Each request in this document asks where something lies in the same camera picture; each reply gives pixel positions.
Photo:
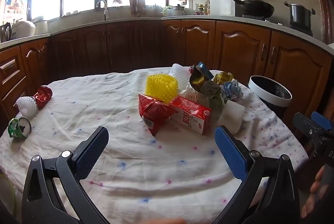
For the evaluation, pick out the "red white milk carton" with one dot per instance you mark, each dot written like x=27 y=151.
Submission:
x=192 y=115

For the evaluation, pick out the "white dotted tablecloth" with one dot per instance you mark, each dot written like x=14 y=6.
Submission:
x=177 y=173

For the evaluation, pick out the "brown lower kitchen cabinets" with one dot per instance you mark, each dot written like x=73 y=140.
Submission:
x=303 y=65

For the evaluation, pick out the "utensil holder on counter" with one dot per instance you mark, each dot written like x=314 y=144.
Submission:
x=137 y=7

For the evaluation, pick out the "crushed green can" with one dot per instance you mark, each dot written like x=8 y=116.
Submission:
x=19 y=128

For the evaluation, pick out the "person's right hand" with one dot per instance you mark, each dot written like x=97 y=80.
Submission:
x=316 y=190

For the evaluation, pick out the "white rice cooker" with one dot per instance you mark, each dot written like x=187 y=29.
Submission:
x=23 y=29

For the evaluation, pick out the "yellow seasoning packet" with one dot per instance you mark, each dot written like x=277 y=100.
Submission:
x=223 y=77

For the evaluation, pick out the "blue white paper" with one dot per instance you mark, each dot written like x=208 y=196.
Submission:
x=231 y=90

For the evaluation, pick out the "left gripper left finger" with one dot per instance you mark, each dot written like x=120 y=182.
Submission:
x=52 y=190

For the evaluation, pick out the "yellow foam fruit net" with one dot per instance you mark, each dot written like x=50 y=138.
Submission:
x=162 y=87

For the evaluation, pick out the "crushed red can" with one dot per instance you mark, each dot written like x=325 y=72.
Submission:
x=42 y=96

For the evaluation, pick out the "white foam block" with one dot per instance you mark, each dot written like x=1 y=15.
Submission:
x=232 y=116

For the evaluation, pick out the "black wok pan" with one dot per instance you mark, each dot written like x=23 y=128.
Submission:
x=256 y=8

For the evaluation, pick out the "kitchen faucet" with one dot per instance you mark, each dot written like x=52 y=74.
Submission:
x=105 y=8

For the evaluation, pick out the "white rimmed trash bin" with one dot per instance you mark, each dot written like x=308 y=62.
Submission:
x=274 y=95

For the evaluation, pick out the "steel cooking pot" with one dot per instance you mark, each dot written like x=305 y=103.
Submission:
x=300 y=17

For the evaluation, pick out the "black kettle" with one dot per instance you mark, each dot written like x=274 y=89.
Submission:
x=5 y=32

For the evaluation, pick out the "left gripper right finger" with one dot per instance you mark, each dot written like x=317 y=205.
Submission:
x=268 y=192

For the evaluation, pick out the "red snack bag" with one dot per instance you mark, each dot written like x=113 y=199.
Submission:
x=154 y=113

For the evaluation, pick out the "greenish paper ball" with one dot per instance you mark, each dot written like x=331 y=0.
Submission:
x=212 y=91

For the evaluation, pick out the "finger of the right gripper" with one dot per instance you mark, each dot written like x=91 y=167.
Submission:
x=322 y=121
x=304 y=124

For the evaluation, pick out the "blue gold snack wrapper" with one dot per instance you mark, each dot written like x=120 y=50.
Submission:
x=200 y=73

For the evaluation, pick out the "white foam fruit net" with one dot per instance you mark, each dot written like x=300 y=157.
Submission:
x=182 y=75

